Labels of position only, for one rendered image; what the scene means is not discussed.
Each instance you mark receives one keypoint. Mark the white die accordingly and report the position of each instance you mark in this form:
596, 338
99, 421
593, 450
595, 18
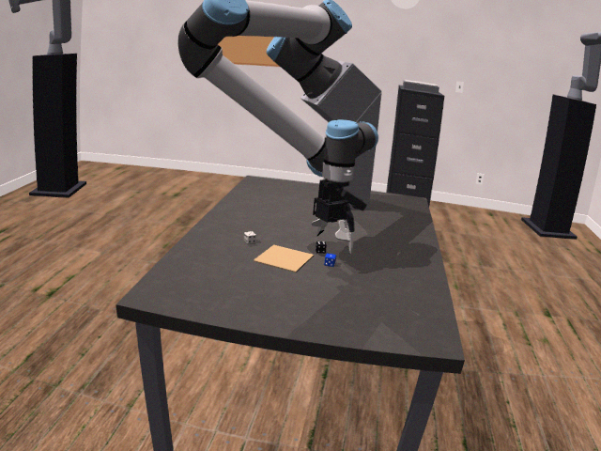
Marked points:
249, 237

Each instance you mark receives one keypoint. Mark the blue die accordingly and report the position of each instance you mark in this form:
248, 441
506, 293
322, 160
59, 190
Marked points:
330, 260

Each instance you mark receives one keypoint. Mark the tan flat mat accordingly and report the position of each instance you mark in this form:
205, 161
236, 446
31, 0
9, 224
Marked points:
284, 258

